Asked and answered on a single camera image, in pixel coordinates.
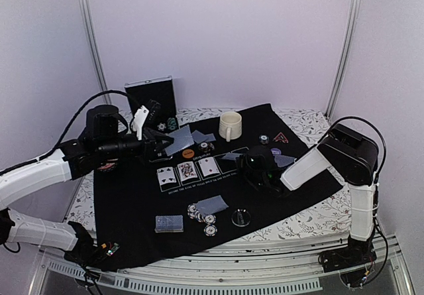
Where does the white poker chip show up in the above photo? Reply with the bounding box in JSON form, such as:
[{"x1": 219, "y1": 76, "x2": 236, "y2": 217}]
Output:
[{"x1": 157, "y1": 123, "x2": 166, "y2": 131}]

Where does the face down card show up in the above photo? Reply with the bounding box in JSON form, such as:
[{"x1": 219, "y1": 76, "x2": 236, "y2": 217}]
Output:
[
  {"x1": 222, "y1": 152, "x2": 242, "y2": 161},
  {"x1": 165, "y1": 125, "x2": 194, "y2": 156}
]

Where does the purple small blind button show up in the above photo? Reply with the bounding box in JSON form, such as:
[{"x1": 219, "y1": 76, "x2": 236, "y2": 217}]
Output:
[{"x1": 270, "y1": 148, "x2": 282, "y2": 155}]

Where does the orange big blind button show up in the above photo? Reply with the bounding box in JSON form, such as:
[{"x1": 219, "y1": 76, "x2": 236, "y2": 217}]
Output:
[{"x1": 182, "y1": 148, "x2": 195, "y2": 159}]

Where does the queen of hearts card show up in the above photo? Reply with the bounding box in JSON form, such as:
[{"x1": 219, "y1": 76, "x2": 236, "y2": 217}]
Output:
[{"x1": 177, "y1": 161, "x2": 198, "y2": 182}]

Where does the teal chip stack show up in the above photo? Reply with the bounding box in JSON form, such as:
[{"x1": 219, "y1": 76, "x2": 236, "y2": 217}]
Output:
[{"x1": 259, "y1": 135, "x2": 269, "y2": 144}]

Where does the red triangle black token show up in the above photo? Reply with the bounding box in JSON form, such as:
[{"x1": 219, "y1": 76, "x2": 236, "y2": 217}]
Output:
[{"x1": 273, "y1": 132, "x2": 289, "y2": 144}]

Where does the clear black dealer button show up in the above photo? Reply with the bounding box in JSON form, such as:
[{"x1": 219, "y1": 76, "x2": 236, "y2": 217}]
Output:
[{"x1": 231, "y1": 209, "x2": 251, "y2": 227}]

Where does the aluminium poker chip case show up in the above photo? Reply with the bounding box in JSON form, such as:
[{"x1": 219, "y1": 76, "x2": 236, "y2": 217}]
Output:
[{"x1": 125, "y1": 76, "x2": 179, "y2": 143}]

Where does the red brown chip stack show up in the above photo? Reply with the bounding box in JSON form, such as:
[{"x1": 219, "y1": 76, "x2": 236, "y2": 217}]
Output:
[{"x1": 198, "y1": 142, "x2": 215, "y2": 153}]

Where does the dealt card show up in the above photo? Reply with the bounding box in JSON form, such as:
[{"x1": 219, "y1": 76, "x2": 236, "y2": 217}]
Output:
[
  {"x1": 204, "y1": 133, "x2": 216, "y2": 143},
  {"x1": 195, "y1": 200, "x2": 213, "y2": 216}
]

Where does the blue white chip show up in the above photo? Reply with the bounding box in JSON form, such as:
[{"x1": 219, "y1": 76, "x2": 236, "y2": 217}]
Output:
[
  {"x1": 203, "y1": 215, "x2": 216, "y2": 225},
  {"x1": 203, "y1": 225, "x2": 217, "y2": 237}
]

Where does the poker chip stack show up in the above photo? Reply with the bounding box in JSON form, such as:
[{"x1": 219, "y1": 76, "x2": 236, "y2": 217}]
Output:
[
  {"x1": 187, "y1": 204, "x2": 203, "y2": 222},
  {"x1": 167, "y1": 117, "x2": 178, "y2": 131}
]

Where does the blue patterned card deck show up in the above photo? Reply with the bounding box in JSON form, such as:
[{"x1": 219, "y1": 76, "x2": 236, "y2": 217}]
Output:
[{"x1": 154, "y1": 215, "x2": 184, "y2": 233}]

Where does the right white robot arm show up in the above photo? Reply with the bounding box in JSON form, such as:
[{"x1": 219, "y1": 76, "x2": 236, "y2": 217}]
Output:
[{"x1": 236, "y1": 119, "x2": 385, "y2": 272}]

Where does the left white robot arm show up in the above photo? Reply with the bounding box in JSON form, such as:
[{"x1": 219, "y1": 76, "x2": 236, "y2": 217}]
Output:
[{"x1": 1, "y1": 95, "x2": 174, "y2": 267}]

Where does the black poker table mat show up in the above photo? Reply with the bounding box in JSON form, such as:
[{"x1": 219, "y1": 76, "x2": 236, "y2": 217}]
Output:
[{"x1": 93, "y1": 103, "x2": 343, "y2": 269}]

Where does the cream ceramic mug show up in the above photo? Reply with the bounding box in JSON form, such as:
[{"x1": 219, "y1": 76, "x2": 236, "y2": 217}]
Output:
[{"x1": 219, "y1": 111, "x2": 242, "y2": 142}]

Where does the small green circuit board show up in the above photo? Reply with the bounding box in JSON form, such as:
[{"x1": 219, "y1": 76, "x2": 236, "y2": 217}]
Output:
[{"x1": 99, "y1": 242, "x2": 120, "y2": 257}]

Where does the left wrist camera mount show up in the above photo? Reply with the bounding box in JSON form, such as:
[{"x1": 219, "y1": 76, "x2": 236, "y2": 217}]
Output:
[{"x1": 129, "y1": 99, "x2": 161, "y2": 141}]

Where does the front aluminium rail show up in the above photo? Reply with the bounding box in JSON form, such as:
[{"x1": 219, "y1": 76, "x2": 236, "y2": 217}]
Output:
[{"x1": 29, "y1": 233, "x2": 415, "y2": 294}]

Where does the left aluminium frame post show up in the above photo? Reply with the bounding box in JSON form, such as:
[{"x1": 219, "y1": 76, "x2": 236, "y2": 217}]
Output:
[{"x1": 78, "y1": 0, "x2": 108, "y2": 91}]

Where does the aluminium frame post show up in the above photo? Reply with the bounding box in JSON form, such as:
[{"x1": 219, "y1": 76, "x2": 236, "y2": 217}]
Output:
[
  {"x1": 78, "y1": 0, "x2": 108, "y2": 91},
  {"x1": 325, "y1": 0, "x2": 361, "y2": 119}
]

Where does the right aluminium frame post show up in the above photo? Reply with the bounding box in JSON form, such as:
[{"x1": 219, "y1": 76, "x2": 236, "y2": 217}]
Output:
[{"x1": 325, "y1": 0, "x2": 361, "y2": 119}]

